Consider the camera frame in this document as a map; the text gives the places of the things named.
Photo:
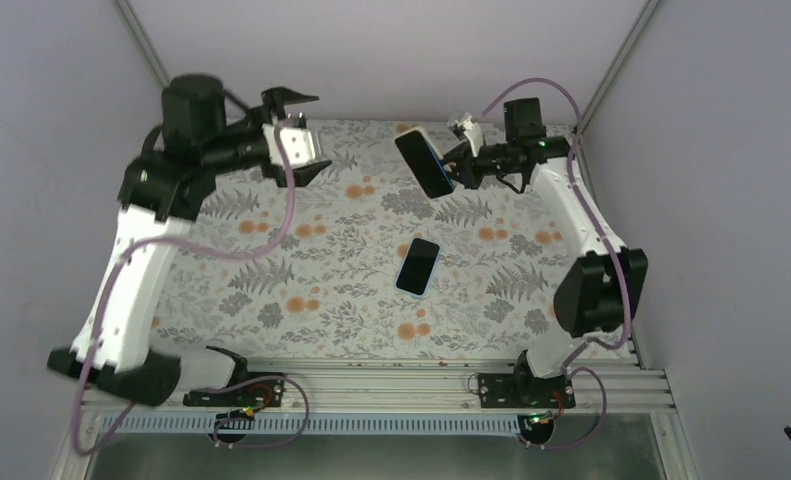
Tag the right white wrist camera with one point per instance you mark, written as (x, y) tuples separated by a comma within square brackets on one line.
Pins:
[(467, 129)]

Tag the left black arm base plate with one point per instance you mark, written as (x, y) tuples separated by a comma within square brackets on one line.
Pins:
[(260, 389)]

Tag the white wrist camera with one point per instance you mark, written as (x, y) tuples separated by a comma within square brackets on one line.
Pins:
[(467, 129), (301, 146)]

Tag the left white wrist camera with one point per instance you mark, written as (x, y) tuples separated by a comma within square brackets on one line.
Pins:
[(301, 146)]

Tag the right aluminium frame post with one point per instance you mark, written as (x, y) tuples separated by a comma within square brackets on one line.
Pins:
[(640, 24)]

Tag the black phone light-blue case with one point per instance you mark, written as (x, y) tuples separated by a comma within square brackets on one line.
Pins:
[(418, 267)]

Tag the aluminium frame post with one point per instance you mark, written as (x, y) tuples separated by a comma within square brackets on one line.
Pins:
[(138, 33), (640, 24)]

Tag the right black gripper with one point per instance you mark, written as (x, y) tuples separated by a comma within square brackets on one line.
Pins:
[(463, 173)]

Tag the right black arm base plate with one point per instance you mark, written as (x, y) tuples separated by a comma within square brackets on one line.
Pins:
[(509, 391)]

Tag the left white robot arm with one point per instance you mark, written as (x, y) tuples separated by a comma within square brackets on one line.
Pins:
[(161, 196)]

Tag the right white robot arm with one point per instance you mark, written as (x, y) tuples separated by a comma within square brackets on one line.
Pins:
[(597, 299)]

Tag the floral patterned table mat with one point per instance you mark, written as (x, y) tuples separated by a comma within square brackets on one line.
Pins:
[(329, 290)]

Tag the light-blue slotted cable duct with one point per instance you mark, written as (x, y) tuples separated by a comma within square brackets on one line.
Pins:
[(322, 424)]

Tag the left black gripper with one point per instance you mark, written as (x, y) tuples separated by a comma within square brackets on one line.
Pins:
[(276, 99)]

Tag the aluminium front rail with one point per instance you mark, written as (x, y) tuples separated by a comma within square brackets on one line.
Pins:
[(427, 386)]

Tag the blue phone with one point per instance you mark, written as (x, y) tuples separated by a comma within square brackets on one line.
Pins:
[(425, 162)]

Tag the beige phone case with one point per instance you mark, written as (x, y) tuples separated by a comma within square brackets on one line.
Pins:
[(403, 127)]

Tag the left aluminium frame post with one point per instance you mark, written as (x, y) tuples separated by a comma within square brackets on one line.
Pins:
[(138, 33)]

